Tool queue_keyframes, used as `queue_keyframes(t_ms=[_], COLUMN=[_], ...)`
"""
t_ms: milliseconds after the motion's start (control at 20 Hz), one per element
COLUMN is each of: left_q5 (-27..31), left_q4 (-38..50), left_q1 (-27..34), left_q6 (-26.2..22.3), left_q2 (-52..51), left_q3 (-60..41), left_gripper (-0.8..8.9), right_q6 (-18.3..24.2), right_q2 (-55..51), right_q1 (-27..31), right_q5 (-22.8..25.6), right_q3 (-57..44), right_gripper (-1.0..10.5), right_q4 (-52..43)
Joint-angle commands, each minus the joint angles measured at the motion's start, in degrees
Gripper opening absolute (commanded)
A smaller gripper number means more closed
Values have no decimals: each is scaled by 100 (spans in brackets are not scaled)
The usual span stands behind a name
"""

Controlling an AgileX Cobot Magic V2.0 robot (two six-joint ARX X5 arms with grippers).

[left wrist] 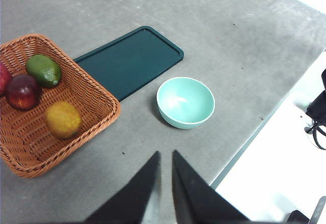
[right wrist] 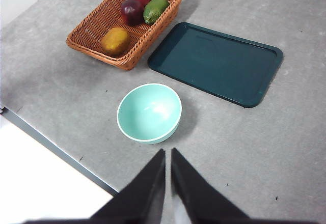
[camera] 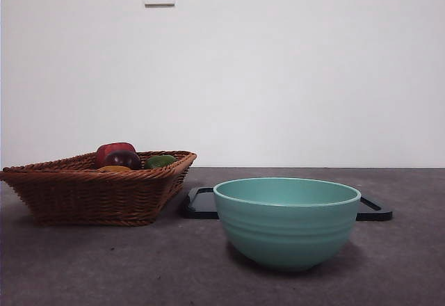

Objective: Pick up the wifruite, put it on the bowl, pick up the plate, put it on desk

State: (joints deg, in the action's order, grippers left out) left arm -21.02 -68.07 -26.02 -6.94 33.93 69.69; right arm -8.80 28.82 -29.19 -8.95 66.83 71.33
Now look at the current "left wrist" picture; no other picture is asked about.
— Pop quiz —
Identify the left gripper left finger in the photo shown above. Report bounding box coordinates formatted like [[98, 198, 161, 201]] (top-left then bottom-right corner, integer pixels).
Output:
[[86, 150, 162, 224]]

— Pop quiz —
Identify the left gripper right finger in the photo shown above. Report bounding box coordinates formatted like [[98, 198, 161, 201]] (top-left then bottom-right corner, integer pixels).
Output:
[[171, 149, 251, 224]]

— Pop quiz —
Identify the teal bowl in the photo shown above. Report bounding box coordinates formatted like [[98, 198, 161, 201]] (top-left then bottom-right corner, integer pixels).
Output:
[[156, 76, 216, 130]]

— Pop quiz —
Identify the orange-brown kiwi fruit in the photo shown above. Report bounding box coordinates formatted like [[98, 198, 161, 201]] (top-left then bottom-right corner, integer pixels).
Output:
[[45, 100, 83, 140]]

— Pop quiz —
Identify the brown wicker basket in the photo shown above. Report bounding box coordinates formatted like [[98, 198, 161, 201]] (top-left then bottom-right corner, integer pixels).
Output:
[[0, 33, 122, 179]]

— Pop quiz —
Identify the dark green rectangular tray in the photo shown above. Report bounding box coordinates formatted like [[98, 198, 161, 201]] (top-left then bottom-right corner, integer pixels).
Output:
[[73, 25, 185, 102]]

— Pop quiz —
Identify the dark purple plum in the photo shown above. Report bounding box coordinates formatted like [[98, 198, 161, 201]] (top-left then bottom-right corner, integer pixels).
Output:
[[6, 74, 43, 111]]

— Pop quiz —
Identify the green avocado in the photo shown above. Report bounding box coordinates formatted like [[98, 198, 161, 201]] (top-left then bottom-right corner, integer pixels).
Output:
[[25, 54, 63, 89]]

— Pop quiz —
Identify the red apple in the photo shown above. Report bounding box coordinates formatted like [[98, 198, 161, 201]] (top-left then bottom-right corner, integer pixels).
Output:
[[0, 62, 13, 96]]

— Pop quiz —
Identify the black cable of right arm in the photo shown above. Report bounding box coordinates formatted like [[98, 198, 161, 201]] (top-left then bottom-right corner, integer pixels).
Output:
[[304, 122, 326, 151]]

